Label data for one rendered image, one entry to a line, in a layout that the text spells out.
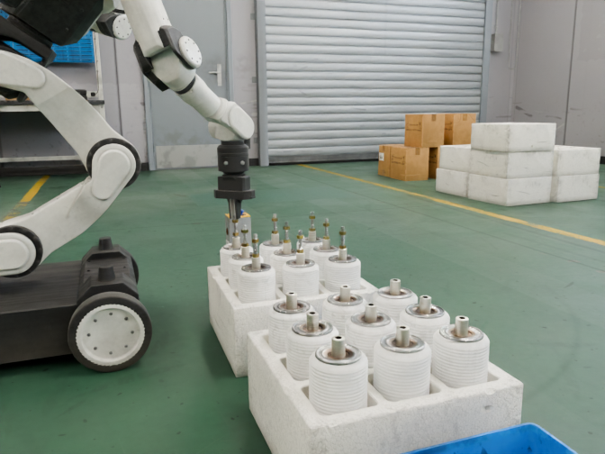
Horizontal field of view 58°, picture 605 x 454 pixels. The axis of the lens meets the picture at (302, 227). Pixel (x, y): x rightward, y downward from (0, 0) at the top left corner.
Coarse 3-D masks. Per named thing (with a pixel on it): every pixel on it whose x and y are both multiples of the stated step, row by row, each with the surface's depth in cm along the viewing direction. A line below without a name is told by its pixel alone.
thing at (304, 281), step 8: (288, 272) 139; (296, 272) 138; (304, 272) 138; (312, 272) 139; (288, 280) 139; (296, 280) 138; (304, 280) 138; (312, 280) 139; (288, 288) 140; (296, 288) 139; (304, 288) 139; (312, 288) 140
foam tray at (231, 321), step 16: (208, 272) 165; (208, 288) 167; (224, 288) 145; (320, 288) 145; (368, 288) 144; (224, 304) 142; (240, 304) 133; (256, 304) 133; (272, 304) 133; (320, 304) 138; (224, 320) 144; (240, 320) 131; (256, 320) 133; (224, 336) 146; (240, 336) 132; (224, 352) 148; (240, 352) 133; (240, 368) 134
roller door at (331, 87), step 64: (256, 0) 615; (320, 0) 644; (384, 0) 669; (448, 0) 700; (256, 64) 636; (320, 64) 657; (384, 64) 687; (448, 64) 716; (320, 128) 672; (384, 128) 704
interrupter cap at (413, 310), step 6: (408, 306) 109; (414, 306) 109; (432, 306) 109; (438, 306) 109; (408, 312) 106; (414, 312) 107; (432, 312) 107; (438, 312) 106; (444, 312) 106; (426, 318) 104; (432, 318) 104
